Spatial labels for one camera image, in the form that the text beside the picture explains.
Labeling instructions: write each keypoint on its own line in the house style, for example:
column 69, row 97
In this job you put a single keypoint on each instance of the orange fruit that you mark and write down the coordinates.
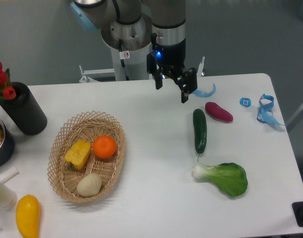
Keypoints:
column 104, row 146

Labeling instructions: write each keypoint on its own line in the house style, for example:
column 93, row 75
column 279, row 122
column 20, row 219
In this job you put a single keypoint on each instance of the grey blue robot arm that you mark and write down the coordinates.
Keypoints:
column 168, row 17

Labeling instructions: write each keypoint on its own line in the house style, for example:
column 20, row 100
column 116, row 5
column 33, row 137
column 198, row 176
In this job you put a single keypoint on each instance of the green cucumber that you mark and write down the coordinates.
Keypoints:
column 200, row 130

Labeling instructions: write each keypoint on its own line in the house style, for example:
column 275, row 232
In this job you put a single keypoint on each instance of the red tulip bouquet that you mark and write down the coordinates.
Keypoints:
column 7, row 91

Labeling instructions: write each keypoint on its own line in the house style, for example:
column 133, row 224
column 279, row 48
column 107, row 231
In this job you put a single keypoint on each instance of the white plastic bottle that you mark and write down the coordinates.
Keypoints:
column 8, row 197

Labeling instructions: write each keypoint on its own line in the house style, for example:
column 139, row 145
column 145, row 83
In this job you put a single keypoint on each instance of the black ribbed vase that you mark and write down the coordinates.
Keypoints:
column 25, row 111

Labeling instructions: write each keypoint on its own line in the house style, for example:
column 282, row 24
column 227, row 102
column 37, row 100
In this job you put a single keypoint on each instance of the black device at edge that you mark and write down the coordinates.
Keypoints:
column 298, row 212

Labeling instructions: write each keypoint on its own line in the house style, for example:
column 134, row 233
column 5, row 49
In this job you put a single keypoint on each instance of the dark metal pot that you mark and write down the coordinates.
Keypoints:
column 7, row 144

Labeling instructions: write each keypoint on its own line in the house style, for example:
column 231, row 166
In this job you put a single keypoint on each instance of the white flat stick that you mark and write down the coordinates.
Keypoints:
column 8, row 174

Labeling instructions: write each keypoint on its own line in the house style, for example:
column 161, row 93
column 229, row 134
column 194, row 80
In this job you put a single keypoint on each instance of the white garlic bulb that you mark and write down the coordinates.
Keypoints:
column 90, row 185

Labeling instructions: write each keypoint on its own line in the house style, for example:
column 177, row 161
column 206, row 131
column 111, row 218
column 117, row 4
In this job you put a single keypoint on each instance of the woven wicker basket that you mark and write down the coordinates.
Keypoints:
column 87, row 126

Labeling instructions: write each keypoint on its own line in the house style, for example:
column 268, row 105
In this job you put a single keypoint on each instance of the curved blue tape strip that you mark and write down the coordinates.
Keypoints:
column 204, row 94

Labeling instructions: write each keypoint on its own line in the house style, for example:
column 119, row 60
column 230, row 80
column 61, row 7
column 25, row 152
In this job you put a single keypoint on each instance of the yellow mango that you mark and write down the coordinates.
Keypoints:
column 28, row 216

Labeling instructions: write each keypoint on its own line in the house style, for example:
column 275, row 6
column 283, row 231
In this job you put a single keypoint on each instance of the yellow bell pepper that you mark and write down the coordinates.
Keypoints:
column 78, row 154

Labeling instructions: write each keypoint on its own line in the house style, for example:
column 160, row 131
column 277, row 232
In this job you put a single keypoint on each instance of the tangled blue tape strip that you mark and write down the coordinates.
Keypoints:
column 264, row 113

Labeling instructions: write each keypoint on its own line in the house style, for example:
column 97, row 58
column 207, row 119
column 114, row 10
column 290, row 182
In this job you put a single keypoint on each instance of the purple sweet potato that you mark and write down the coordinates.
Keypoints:
column 217, row 112

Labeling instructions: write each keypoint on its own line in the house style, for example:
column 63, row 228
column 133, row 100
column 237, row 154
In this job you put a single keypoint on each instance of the small blue tape roll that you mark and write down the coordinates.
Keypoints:
column 245, row 102

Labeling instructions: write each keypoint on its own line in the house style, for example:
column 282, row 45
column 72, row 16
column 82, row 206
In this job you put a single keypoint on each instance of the white metal frame bracket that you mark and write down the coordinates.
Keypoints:
column 107, row 75

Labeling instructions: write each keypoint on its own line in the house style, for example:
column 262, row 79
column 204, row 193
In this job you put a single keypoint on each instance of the green bok choy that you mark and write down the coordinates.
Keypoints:
column 229, row 178

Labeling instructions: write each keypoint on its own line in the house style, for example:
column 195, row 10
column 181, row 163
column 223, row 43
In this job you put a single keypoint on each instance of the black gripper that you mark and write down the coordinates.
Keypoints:
column 170, row 58

